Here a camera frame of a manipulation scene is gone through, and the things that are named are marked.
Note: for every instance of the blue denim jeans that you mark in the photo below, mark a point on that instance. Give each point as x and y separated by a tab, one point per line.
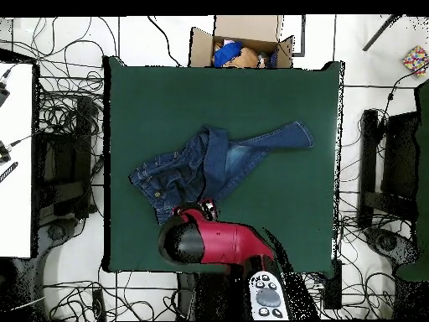
214	161

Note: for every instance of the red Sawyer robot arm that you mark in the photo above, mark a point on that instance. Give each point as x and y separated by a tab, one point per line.
228	241

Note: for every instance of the tan fabric item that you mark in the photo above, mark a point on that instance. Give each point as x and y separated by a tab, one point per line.
248	58

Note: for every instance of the dark green table cloth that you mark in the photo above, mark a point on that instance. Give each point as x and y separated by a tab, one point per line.
201	100

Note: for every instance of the black power strip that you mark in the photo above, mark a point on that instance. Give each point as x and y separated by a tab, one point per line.
99	305

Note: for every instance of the bright blue cloth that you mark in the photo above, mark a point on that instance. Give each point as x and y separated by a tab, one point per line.
228	53

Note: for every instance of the white table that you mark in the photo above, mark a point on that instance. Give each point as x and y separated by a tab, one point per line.
16	201

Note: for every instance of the open cardboard box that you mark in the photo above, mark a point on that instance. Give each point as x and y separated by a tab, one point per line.
244	28

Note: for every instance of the green covered side table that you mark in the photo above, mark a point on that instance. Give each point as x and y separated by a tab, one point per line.
424	167

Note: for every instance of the black metal rod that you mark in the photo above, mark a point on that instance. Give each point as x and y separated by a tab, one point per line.
380	32

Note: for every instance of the colourful dotted cloth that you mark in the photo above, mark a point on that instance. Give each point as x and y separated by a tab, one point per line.
415	60

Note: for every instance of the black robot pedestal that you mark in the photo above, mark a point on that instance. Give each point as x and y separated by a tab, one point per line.
201	295

